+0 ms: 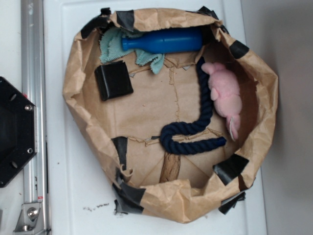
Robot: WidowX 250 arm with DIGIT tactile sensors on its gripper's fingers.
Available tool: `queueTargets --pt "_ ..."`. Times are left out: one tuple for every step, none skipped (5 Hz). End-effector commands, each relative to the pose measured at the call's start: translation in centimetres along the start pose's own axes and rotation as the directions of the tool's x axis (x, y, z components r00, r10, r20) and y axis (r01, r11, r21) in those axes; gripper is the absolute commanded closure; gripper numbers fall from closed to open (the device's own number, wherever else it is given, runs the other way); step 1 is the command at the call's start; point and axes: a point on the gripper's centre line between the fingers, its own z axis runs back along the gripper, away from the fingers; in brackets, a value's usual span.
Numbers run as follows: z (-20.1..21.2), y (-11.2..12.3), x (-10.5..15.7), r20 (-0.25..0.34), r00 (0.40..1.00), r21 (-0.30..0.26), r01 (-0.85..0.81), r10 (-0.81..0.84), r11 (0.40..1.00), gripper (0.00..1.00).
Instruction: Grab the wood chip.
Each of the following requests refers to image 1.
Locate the light teal cloth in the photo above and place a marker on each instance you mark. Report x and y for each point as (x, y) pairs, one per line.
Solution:
(111, 49)

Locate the black square block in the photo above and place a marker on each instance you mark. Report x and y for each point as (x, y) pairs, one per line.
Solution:
(113, 80)

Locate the brown wood chip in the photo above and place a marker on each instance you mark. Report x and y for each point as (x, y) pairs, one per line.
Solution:
(171, 167)

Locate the metal corner bracket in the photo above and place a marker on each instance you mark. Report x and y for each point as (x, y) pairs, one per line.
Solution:
(31, 220)

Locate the pink plush toy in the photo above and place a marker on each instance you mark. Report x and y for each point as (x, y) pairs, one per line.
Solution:
(225, 93)

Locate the blue plastic bottle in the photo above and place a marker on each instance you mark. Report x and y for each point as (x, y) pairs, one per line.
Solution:
(166, 41)

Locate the brown paper bag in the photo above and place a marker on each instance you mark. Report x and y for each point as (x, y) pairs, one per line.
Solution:
(123, 132)

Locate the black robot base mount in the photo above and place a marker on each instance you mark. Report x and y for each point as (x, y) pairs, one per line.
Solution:
(17, 132)

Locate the aluminium frame rail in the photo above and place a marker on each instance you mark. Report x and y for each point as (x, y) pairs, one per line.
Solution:
(35, 173)

